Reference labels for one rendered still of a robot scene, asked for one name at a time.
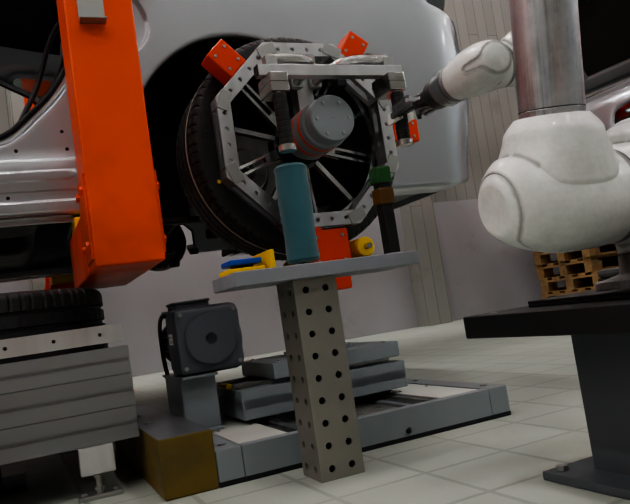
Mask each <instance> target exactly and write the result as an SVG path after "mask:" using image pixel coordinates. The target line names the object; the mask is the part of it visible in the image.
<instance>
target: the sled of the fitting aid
mask: <svg viewBox="0 0 630 504"><path fill-rule="evenodd" d="M349 369H350V376H351V382H352V389H353V395H354V398H355V397H359V396H364V395H377V394H382V393H387V392H391V391H392V389H397V388H401V387H406V386H408V384H407V377H406V371H405V365H404V360H389V358H384V359H379V360H374V361H368V362H363V363H358V364H353V365H349ZM216 387H217V395H218V402H219V409H220V413H221V414H225V415H228V416H231V417H234V418H238V419H241V420H244V421H247V420H252V419H253V420H256V421H257V420H261V419H266V418H271V417H275V416H277V414H280V413H285V412H289V411H294V403H293V396H292V390H291V383H290V377H285V378H280V379H268V378H259V377H250V376H247V377H242V378H236V379H231V380H226V381H220V382H216Z"/></svg>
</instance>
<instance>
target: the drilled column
mask: <svg viewBox="0 0 630 504"><path fill-rule="evenodd" d="M276 286H277V293H278V300H279V307H280V314H281V321H282V328H283V334H284V341H285V348H286V355H287V362H288V369H289V376H290V383H291V390H292V396H293V403H294V410H295V417H296V424H297V431H298V438H299V445H300V452H301V459H302V465H303V472H304V476H307V477H309V478H311V479H313V480H316V481H318V482H320V483H326V482H329V481H333V480H337V479H341V478H344V477H348V476H352V475H356V474H359V473H363V472H365V468H364V461H363V454H362V448H361V441H360V435H359V428H358V422H357V415H356V408H355V402H354V395H353V389H352V382H351V376H350V369H349V363H348V356H347V349H346V343H345V336H344V330H343V323H342V317H341V310H340V303H339V297H338V290H337V284H336V277H335V275H332V276H324V277H316V278H309V279H301V280H293V281H289V282H285V283H282V284H278V285H276Z"/></svg>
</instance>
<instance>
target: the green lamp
mask: <svg viewBox="0 0 630 504"><path fill-rule="evenodd" d="M368 173H369V179H370V185H371V186H374V185H376V184H379V183H390V182H391V181H392V178H391V172H390V167H389V166H378V167H374V168H372V169H370V170H369V171H368Z"/></svg>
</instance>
